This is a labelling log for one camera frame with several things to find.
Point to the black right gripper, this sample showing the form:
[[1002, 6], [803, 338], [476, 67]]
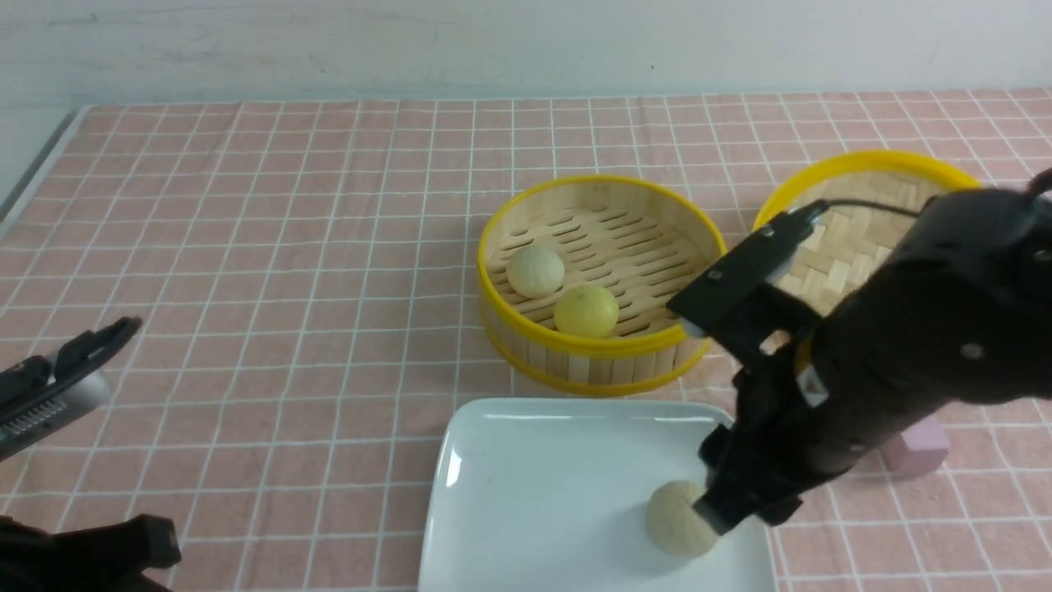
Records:
[[775, 450]]

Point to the white steamed bun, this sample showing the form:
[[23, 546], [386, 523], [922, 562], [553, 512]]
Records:
[[535, 271], [673, 525]]

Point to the yellow steamed bun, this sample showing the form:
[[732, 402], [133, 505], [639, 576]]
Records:
[[586, 311]]

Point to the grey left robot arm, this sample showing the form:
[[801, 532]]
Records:
[[111, 558]]

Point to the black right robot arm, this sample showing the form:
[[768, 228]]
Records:
[[959, 311]]

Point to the white square plate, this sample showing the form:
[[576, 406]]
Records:
[[550, 495]]

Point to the pink cube block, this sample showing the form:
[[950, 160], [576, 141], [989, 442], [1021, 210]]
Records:
[[917, 451]]

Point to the bamboo steamer basket yellow rim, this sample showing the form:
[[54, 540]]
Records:
[[639, 240]]

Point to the woven bamboo steamer lid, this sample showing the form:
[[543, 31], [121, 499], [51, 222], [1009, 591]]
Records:
[[850, 242]]

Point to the pink checkered tablecloth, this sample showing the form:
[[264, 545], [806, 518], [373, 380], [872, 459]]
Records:
[[307, 278]]

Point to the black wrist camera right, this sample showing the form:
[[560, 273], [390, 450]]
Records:
[[735, 301]]

